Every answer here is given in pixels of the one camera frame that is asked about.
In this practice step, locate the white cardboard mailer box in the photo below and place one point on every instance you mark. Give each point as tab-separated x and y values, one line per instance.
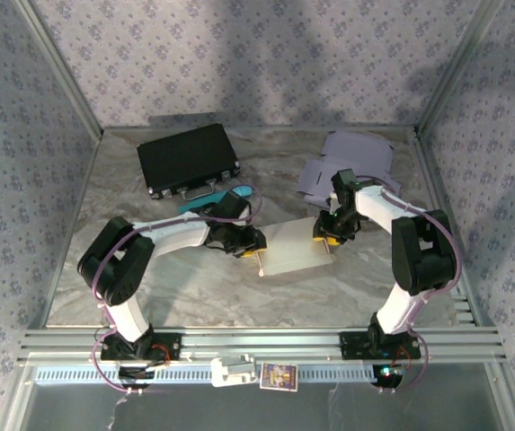
293	247
356	150

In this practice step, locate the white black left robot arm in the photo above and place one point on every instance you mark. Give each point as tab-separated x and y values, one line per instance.
176	229

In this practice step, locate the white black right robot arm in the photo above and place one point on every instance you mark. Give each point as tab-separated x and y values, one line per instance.
383	206

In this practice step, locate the teal cylindrical tube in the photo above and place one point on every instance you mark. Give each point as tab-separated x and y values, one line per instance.
189	207

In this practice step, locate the black hard carry case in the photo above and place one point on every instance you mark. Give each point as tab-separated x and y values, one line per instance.
185	157

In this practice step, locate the small picture card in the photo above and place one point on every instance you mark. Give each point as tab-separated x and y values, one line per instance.
279	376

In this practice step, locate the aluminium rail beam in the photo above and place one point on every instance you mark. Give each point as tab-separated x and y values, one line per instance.
261	343

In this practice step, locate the aluminium table side rail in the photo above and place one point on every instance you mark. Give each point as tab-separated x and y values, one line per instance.
436	179
76	215

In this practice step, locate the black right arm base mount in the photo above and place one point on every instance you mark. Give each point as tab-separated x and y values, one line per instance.
351	345

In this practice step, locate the white plastic bracket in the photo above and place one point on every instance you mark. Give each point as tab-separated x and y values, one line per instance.
225	372

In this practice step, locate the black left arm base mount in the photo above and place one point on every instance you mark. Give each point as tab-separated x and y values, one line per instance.
169	348

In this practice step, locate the aluminium frame post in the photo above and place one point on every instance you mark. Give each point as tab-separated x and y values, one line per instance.
459	67
61	67

